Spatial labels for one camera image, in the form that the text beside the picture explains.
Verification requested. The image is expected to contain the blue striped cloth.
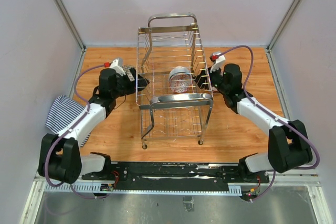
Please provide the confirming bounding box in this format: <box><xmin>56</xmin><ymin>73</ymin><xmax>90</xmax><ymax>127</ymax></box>
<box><xmin>45</xmin><ymin>95</ymin><xmax>87</xmax><ymax>136</ymax></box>

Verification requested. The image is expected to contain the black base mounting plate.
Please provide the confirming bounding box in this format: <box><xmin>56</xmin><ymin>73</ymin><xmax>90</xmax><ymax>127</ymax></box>
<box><xmin>81</xmin><ymin>162</ymin><xmax>269</xmax><ymax>185</ymax></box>

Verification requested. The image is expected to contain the brown diamond pattern bowl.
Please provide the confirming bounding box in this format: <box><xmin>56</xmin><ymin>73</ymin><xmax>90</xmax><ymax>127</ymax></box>
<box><xmin>122</xmin><ymin>65</ymin><xmax>136</xmax><ymax>82</ymax></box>

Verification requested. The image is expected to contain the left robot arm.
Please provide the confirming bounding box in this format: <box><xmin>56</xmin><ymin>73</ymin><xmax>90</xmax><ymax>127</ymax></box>
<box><xmin>38</xmin><ymin>63</ymin><xmax>150</xmax><ymax>187</ymax></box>

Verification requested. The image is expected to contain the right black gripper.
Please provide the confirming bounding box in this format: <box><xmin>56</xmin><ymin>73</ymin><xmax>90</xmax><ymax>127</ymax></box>
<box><xmin>193</xmin><ymin>63</ymin><xmax>229</xmax><ymax>94</ymax></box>

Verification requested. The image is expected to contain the grey slotted cable duct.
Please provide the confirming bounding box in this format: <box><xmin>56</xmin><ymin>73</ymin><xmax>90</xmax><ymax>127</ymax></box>
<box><xmin>44</xmin><ymin>182</ymin><xmax>242</xmax><ymax>196</ymax></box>

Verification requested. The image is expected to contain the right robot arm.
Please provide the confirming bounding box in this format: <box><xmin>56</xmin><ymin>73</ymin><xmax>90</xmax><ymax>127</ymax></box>
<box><xmin>194</xmin><ymin>63</ymin><xmax>313</xmax><ymax>182</ymax></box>

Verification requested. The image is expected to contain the red geometric pattern bowl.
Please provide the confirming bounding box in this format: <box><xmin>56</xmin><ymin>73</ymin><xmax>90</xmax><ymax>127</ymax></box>
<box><xmin>169</xmin><ymin>73</ymin><xmax>192</xmax><ymax>93</ymax></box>

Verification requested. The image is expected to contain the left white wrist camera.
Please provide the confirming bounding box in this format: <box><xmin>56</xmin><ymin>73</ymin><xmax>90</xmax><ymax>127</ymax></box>
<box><xmin>109</xmin><ymin>58</ymin><xmax>125</xmax><ymax>76</ymax></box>

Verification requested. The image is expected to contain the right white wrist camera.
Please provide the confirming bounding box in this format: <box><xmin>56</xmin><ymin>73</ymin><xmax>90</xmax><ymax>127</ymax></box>
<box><xmin>210</xmin><ymin>51</ymin><xmax>226</xmax><ymax>73</ymax></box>

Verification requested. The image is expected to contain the plain white bowl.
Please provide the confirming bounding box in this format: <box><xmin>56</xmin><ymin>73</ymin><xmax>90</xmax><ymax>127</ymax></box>
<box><xmin>169</xmin><ymin>66</ymin><xmax>190</xmax><ymax>79</ymax></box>

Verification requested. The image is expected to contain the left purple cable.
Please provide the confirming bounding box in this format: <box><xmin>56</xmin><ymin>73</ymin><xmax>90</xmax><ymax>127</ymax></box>
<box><xmin>44</xmin><ymin>62</ymin><xmax>113</xmax><ymax>216</ymax></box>

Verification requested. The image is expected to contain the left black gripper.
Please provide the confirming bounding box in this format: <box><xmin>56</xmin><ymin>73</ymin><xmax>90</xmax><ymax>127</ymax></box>
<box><xmin>112</xmin><ymin>68</ymin><xmax>150</xmax><ymax>98</ymax></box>

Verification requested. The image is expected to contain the aluminium frame rail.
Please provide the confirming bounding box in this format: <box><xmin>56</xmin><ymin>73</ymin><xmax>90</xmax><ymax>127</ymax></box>
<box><xmin>53</xmin><ymin>0</ymin><xmax>86</xmax><ymax>51</ymax></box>

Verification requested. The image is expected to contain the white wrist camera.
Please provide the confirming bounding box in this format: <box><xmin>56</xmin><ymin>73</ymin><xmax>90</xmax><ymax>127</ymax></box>
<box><xmin>210</xmin><ymin>51</ymin><xmax>226</xmax><ymax>73</ymax></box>
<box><xmin>109</xmin><ymin>58</ymin><xmax>125</xmax><ymax>76</ymax></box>

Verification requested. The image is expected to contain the silver wire dish rack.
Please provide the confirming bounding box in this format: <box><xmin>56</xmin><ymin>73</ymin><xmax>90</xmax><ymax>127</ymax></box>
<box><xmin>136</xmin><ymin>13</ymin><xmax>214</xmax><ymax>149</ymax></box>

